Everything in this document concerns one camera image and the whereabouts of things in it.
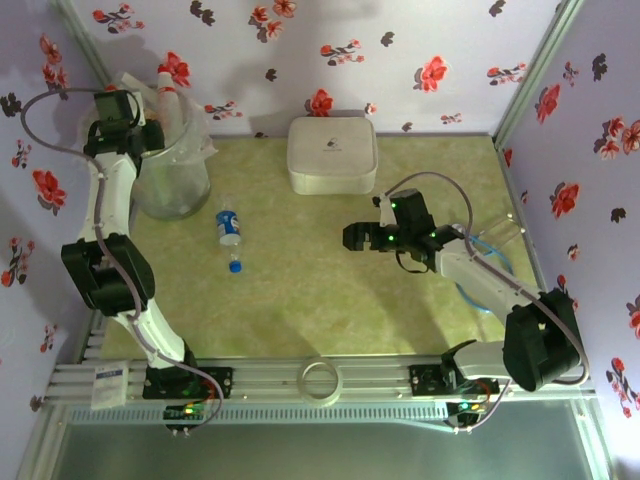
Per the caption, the blue label cola bottle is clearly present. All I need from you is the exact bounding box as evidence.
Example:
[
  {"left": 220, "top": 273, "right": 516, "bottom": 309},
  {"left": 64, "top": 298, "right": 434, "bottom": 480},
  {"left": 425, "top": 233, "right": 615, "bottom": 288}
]
[{"left": 214, "top": 196, "right": 247, "bottom": 275}]

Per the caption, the clear round waste bin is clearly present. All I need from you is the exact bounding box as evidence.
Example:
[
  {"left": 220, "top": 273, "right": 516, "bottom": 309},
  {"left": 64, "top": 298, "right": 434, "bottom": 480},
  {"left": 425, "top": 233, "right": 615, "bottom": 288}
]
[{"left": 131, "top": 107, "right": 213, "bottom": 221}]

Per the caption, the clear plastic bag liner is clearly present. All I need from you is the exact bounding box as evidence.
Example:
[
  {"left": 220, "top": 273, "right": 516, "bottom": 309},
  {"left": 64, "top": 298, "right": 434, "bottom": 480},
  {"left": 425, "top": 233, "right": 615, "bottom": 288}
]
[{"left": 110, "top": 69, "right": 220, "bottom": 169}]

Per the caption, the white zippered case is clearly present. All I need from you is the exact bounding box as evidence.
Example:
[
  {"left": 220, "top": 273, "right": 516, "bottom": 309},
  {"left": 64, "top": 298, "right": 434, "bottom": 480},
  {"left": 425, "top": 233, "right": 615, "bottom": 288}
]
[{"left": 286, "top": 115, "right": 379, "bottom": 196}]

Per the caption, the clear tape roll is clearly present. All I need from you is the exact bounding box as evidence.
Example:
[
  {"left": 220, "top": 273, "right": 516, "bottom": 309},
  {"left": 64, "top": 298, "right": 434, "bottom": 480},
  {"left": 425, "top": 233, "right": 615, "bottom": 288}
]
[{"left": 297, "top": 358, "right": 344, "bottom": 405}]

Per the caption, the small electronics board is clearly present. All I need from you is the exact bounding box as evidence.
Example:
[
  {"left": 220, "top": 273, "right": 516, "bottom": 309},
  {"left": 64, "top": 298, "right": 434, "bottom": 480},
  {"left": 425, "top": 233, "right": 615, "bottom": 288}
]
[
  {"left": 163, "top": 402, "right": 211, "bottom": 436},
  {"left": 444, "top": 397, "right": 499, "bottom": 435}
]

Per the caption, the white paper tag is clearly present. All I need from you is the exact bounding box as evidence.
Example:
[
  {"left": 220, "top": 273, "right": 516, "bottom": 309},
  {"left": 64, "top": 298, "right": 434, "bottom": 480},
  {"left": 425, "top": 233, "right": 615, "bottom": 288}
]
[{"left": 93, "top": 362, "right": 127, "bottom": 409}]

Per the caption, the gray right arm cable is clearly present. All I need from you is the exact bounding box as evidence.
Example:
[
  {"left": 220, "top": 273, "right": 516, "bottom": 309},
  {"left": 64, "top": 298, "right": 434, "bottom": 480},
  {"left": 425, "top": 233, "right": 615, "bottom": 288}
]
[{"left": 384, "top": 171, "right": 591, "bottom": 386}]

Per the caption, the gray arm cable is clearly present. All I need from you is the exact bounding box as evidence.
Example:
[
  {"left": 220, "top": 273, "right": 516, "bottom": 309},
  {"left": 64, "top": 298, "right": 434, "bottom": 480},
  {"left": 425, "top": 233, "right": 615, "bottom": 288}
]
[
  {"left": 20, "top": 87, "right": 226, "bottom": 401},
  {"left": 384, "top": 171, "right": 591, "bottom": 386}
]

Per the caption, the gray left arm cable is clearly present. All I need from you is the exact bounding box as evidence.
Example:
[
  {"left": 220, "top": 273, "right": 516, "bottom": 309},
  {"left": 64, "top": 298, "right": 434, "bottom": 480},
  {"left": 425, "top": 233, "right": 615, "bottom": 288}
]
[{"left": 20, "top": 87, "right": 226, "bottom": 401}]

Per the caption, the blue plastic ring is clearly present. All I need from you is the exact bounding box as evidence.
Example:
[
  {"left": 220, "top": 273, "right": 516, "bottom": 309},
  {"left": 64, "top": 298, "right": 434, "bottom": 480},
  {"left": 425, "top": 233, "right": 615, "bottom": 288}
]
[{"left": 457, "top": 237, "right": 516, "bottom": 316}]

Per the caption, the aluminium frame post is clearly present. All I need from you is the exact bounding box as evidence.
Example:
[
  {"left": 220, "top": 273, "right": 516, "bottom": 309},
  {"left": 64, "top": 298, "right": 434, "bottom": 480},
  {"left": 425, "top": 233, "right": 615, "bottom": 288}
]
[
  {"left": 54, "top": 0, "right": 115, "bottom": 89},
  {"left": 491, "top": 0, "right": 587, "bottom": 151}
]

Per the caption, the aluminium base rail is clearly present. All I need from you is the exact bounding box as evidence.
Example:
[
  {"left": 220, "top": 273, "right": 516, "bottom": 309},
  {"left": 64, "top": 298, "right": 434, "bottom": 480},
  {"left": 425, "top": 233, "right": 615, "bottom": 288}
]
[{"left": 47, "top": 354, "right": 599, "bottom": 406}]

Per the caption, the gray slotted cable duct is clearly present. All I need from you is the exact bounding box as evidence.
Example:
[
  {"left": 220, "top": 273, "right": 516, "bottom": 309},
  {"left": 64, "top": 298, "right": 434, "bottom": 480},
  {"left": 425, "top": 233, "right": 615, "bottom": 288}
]
[{"left": 64, "top": 404, "right": 451, "bottom": 425}]

